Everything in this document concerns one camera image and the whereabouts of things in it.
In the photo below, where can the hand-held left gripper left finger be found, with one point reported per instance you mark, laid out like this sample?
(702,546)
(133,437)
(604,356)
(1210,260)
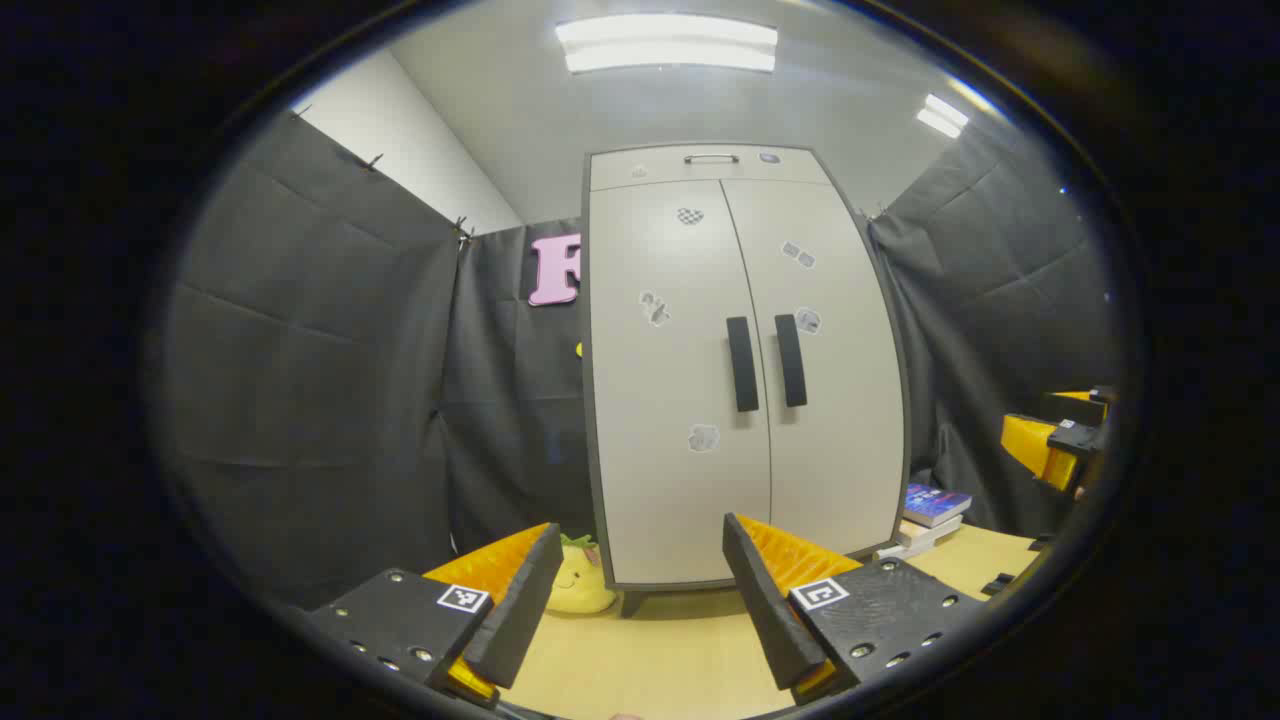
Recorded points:
(525,610)

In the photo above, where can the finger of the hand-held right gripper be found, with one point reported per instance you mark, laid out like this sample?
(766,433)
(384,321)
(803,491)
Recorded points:
(1080,402)
(1030,445)

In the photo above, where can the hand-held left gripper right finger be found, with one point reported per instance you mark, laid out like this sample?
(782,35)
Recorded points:
(765,610)

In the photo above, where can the grey cabinet door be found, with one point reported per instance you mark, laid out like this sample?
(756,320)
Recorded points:
(660,450)
(850,450)

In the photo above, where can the grey double-door shoe cabinet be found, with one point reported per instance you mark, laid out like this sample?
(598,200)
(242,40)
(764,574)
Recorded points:
(600,165)

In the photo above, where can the grey cabinet drawer front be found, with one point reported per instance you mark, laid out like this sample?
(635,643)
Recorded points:
(640,168)

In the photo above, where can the yellow plush toy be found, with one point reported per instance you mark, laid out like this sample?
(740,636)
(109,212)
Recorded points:
(580,585)

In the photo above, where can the small black block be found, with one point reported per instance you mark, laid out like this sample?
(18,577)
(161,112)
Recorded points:
(998,584)
(1041,543)

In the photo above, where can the blue book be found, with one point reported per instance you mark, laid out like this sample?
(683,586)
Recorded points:
(935,503)

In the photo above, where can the small ceiling light panel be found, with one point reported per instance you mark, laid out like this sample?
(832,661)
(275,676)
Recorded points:
(942,115)

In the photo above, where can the black backdrop cloth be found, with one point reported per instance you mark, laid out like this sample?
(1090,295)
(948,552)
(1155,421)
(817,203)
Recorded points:
(300,350)

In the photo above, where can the large ceiling light panel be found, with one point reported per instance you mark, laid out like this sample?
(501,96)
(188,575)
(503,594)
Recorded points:
(665,45)

